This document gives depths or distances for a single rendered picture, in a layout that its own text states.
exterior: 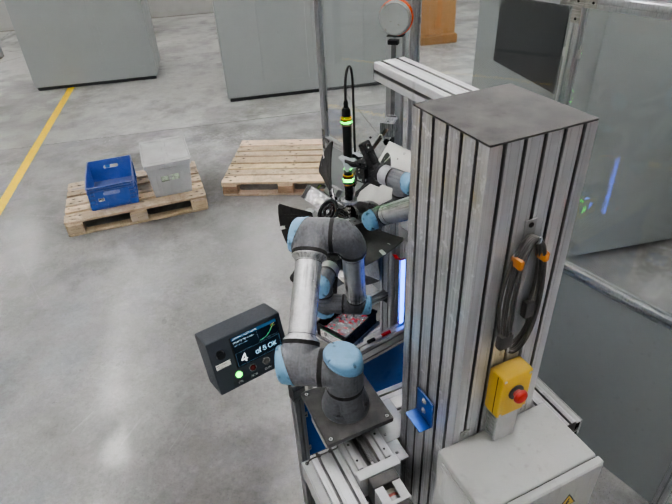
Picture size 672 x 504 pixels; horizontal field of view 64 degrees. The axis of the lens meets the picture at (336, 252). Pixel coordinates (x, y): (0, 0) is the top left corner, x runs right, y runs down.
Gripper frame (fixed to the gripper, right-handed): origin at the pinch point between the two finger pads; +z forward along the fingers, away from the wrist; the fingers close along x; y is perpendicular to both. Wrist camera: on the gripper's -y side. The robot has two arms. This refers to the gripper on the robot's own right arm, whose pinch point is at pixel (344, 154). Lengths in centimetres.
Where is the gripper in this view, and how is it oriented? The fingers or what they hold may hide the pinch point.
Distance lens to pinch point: 220.1
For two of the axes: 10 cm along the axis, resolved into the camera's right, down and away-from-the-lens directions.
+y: 0.4, 8.2, 5.7
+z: -7.0, -3.8, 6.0
